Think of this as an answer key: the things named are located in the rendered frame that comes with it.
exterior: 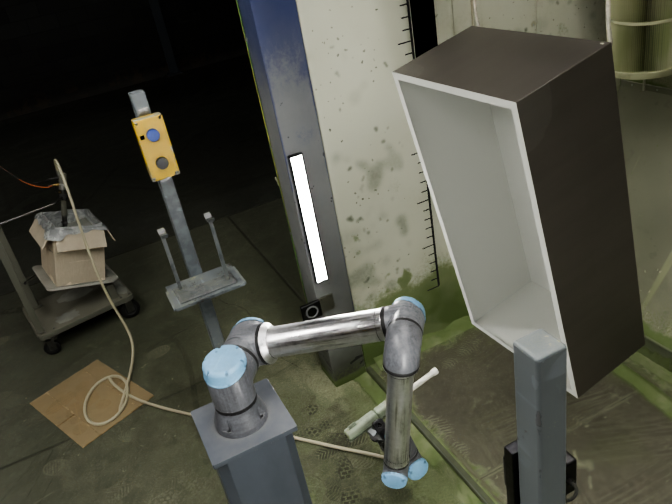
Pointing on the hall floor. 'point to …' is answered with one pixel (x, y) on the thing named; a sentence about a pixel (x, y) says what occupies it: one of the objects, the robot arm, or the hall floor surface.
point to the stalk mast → (182, 234)
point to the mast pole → (541, 417)
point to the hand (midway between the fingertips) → (371, 423)
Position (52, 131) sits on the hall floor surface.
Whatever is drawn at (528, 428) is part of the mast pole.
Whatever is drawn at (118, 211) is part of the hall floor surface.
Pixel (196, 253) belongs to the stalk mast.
